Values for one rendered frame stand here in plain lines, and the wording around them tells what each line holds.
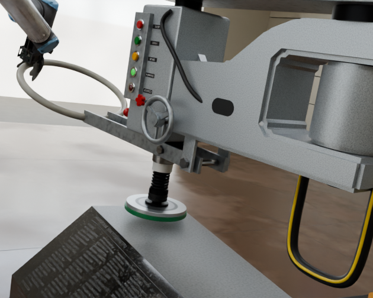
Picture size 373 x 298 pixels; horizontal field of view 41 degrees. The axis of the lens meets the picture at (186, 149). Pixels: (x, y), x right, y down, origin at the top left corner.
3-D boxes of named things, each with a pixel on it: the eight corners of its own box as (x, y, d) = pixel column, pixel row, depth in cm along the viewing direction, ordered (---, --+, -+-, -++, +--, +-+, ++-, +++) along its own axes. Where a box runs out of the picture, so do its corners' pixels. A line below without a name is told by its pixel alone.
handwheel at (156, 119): (190, 149, 151) (198, 101, 148) (164, 149, 144) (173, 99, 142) (159, 138, 162) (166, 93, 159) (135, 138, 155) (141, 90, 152)
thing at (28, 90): (145, 125, 218) (148, 120, 217) (41, 121, 185) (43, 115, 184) (96, 70, 247) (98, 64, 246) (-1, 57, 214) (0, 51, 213)
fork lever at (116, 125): (232, 172, 161) (235, 157, 160) (189, 174, 148) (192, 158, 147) (115, 123, 210) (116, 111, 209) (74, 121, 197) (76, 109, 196)
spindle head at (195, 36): (243, 162, 159) (270, 21, 151) (193, 164, 144) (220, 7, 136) (171, 137, 185) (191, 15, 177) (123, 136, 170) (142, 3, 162)
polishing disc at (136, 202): (172, 197, 188) (172, 194, 188) (195, 217, 170) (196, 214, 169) (118, 196, 179) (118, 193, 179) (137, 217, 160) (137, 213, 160)
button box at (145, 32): (143, 101, 163) (156, 14, 158) (137, 101, 161) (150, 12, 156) (129, 97, 169) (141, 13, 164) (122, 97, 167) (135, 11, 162)
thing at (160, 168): (176, 172, 172) (177, 162, 171) (160, 173, 167) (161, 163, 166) (163, 167, 177) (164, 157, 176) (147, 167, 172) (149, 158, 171)
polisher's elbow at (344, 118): (351, 142, 133) (367, 69, 129) (405, 160, 116) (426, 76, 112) (291, 135, 126) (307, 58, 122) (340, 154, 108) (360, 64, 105)
